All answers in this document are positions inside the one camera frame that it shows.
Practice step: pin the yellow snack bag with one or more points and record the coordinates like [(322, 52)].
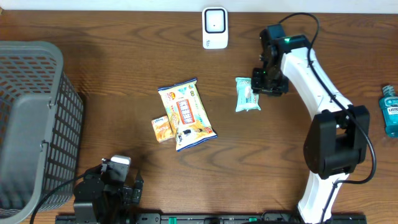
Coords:
[(186, 113)]

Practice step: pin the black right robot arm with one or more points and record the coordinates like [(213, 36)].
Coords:
[(337, 139)]

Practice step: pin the grey plastic shopping basket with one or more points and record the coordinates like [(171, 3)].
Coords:
[(41, 123)]

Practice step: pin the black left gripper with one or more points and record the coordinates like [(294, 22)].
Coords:
[(129, 193)]

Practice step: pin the light green packet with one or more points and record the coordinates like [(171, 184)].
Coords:
[(247, 99)]

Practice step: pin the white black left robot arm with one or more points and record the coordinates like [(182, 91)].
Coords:
[(102, 196)]

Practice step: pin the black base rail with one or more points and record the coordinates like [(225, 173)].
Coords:
[(269, 217)]

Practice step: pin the blue mouthwash bottle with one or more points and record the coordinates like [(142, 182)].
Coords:
[(388, 104)]

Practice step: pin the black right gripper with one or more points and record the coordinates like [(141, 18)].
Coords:
[(257, 86)]

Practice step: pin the orange small carton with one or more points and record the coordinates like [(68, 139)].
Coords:
[(162, 129)]

